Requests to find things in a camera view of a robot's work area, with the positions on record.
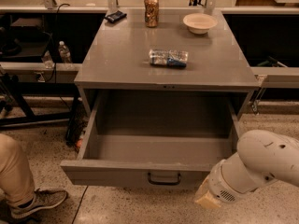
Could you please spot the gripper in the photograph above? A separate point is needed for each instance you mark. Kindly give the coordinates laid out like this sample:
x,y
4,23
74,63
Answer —
x,y
221,185

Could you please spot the grey top drawer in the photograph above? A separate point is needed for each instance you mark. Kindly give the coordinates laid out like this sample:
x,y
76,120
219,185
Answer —
x,y
156,139

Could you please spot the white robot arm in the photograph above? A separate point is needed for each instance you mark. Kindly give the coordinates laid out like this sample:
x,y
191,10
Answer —
x,y
262,158

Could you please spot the grey metal drawer cabinet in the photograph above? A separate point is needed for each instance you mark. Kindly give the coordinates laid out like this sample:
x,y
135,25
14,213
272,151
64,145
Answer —
x,y
118,58

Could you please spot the crushed plastic water bottle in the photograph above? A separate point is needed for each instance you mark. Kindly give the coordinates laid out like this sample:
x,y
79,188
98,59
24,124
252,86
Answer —
x,y
168,58

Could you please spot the grey sneaker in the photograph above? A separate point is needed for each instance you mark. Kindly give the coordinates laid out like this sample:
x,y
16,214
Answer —
x,y
43,200

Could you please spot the white paper bowl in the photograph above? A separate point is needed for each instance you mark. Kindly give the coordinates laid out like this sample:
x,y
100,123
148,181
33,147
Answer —
x,y
199,23

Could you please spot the person's leg in khaki trousers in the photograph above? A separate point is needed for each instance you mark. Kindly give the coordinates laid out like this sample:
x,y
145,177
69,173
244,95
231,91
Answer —
x,y
16,179

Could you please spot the gold soda can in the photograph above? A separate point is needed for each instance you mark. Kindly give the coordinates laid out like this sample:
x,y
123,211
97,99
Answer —
x,y
151,13

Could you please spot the clear plastic water bottle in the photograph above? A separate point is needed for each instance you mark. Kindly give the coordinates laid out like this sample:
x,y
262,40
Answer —
x,y
64,52

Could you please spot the black snack packet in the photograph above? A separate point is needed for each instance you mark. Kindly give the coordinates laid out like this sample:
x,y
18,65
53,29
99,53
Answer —
x,y
116,16

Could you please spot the black metal stand frame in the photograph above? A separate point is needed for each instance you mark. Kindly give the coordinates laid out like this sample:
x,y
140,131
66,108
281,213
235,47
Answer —
x,y
14,91

